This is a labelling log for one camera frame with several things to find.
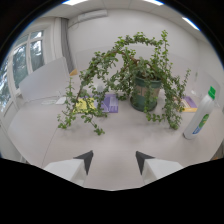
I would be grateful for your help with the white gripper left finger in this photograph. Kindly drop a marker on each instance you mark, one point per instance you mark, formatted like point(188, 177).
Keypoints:
point(71, 168)

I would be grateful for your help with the trailing green jade plant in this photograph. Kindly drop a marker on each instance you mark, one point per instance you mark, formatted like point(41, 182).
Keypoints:
point(125, 71)

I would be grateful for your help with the grey curtain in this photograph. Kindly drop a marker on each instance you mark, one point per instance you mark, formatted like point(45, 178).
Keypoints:
point(67, 43)

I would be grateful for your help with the white detergent bottle green cap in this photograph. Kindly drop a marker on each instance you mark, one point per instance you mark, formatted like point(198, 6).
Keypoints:
point(201, 116)

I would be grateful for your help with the white desk divider panel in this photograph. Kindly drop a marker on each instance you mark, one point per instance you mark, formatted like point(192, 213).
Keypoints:
point(44, 79)

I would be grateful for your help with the white air conditioner unit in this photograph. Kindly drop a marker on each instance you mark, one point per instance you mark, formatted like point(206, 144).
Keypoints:
point(88, 17)

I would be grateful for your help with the window with white frame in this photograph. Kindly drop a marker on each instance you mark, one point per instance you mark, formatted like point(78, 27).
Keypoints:
point(20, 65)

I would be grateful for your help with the yellow notepad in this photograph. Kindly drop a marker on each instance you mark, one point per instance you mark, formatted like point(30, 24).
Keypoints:
point(84, 104)

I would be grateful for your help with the purple and yellow book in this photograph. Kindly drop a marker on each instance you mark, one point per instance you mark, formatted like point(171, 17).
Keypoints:
point(188, 103)

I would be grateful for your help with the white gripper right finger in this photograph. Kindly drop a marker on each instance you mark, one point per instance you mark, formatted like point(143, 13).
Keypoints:
point(156, 168)

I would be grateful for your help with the purple plastic box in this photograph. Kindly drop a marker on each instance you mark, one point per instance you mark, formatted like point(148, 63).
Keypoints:
point(109, 103)

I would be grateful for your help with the green plant pot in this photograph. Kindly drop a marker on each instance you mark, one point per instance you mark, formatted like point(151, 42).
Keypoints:
point(145, 94)

